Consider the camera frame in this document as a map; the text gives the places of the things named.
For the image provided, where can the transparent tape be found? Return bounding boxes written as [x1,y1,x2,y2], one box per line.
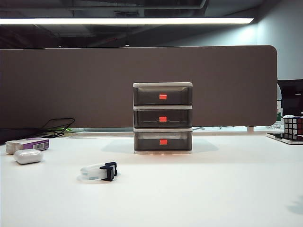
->
[80,161,118,182]

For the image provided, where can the smoky drawer with white paper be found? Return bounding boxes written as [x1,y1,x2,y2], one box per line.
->
[134,131,192,151]

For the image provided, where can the brown desk partition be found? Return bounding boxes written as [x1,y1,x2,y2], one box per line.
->
[0,45,278,130]

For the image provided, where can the white flat tray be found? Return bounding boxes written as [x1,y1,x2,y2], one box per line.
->
[266,132,303,145]

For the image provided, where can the white bottle, green label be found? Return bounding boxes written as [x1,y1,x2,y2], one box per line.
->
[276,84,284,123]

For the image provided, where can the purple white barcode box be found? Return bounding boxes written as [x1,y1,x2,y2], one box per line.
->
[5,138,50,155]

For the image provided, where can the white earbuds case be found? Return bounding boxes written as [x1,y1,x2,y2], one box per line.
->
[13,149,43,165]

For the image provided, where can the black monitor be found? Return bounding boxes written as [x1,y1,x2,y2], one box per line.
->
[276,79,303,117]

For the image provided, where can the black Rubik's cube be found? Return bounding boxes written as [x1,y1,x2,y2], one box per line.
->
[283,114,303,141]

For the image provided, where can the white drawer cabinet frame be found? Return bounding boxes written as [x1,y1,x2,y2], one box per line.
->
[132,82,193,155]

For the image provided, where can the black desk cables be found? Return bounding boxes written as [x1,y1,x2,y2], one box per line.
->
[35,117,76,138]

